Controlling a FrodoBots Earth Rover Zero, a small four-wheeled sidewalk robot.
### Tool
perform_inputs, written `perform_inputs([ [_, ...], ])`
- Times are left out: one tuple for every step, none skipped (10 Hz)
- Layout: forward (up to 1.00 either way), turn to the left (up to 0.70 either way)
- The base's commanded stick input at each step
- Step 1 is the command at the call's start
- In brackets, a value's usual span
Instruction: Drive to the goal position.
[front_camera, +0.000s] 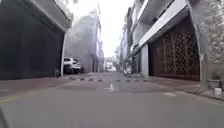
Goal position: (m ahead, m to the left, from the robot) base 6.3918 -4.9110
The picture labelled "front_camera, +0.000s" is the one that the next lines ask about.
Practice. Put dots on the striped speed bump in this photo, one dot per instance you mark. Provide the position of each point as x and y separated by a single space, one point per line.
110 80

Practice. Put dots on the white dashed centre line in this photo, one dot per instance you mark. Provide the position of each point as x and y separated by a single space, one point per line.
111 87

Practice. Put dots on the row of buildings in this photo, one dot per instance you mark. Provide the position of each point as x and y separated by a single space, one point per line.
126 43

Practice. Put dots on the tall grey building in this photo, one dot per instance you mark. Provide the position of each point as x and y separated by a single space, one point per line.
83 43

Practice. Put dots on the white car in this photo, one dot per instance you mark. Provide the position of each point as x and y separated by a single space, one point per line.
71 65

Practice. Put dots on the grey asphalt road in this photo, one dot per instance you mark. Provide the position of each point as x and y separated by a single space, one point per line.
110 110

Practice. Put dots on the building with brown lattice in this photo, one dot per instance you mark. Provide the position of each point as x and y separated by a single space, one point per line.
173 50

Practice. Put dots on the dark-fronted building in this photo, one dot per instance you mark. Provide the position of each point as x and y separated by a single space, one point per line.
30 43

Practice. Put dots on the small white container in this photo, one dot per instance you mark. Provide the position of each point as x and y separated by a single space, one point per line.
217 91

